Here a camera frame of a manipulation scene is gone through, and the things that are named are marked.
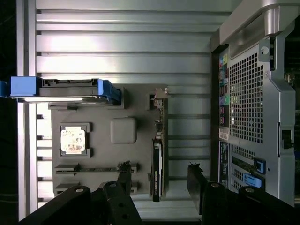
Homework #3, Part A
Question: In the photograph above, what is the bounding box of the silver CPU chip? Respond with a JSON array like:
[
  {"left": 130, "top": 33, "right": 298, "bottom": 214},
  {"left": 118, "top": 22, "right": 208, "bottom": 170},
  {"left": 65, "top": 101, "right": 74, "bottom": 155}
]
[{"left": 60, "top": 126, "right": 86, "bottom": 154}]

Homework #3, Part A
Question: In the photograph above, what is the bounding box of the grey parts rack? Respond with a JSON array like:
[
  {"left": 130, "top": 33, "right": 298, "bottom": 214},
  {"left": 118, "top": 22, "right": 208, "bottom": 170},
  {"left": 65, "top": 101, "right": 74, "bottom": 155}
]
[{"left": 48, "top": 83, "right": 172, "bottom": 202}]

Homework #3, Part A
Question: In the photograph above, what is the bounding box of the hard disk with blue carrier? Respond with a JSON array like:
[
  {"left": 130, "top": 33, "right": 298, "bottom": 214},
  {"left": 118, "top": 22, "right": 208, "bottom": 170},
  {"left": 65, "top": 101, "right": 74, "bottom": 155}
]
[{"left": 0, "top": 76, "right": 122, "bottom": 106}]

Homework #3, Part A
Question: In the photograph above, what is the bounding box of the open grey PC case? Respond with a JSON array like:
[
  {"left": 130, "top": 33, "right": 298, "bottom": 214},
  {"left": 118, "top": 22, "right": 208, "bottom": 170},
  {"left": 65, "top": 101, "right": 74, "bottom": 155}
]
[{"left": 210, "top": 0, "right": 300, "bottom": 208}]

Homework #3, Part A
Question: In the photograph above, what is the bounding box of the green RAM stick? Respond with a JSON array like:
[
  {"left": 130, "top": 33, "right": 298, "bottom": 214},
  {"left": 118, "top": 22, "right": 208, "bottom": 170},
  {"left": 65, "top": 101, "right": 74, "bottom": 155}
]
[{"left": 55, "top": 165, "right": 118, "bottom": 173}]

